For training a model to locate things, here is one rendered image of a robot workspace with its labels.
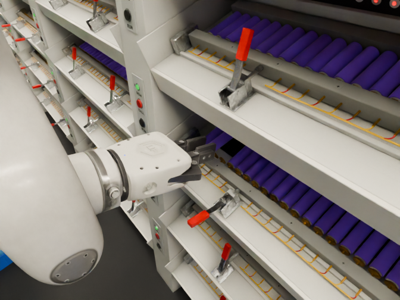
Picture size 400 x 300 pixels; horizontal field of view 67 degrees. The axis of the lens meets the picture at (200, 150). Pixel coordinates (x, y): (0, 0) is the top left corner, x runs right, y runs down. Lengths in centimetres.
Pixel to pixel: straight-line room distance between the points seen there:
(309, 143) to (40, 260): 28
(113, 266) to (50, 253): 80
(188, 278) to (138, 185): 54
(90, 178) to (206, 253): 39
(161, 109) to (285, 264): 33
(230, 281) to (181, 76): 42
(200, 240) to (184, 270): 21
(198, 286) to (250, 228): 42
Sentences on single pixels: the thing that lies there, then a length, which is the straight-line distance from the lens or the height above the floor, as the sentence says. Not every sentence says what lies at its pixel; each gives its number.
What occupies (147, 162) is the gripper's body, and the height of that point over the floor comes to 65.
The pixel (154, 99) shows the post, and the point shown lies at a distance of 54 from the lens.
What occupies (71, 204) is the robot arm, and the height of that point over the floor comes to 71.
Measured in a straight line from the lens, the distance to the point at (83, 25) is 80.
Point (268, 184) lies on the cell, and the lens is 50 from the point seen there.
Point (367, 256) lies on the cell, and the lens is 46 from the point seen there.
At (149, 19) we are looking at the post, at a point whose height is 79.
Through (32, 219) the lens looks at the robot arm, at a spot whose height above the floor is 72.
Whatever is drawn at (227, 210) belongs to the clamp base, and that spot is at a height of 53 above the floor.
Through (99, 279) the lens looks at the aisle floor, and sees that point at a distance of 109.
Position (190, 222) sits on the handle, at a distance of 47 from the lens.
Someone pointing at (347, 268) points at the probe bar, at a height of 56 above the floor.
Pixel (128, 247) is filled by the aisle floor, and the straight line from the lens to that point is 113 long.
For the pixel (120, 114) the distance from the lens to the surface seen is 79.
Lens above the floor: 90
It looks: 37 degrees down
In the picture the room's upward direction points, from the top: straight up
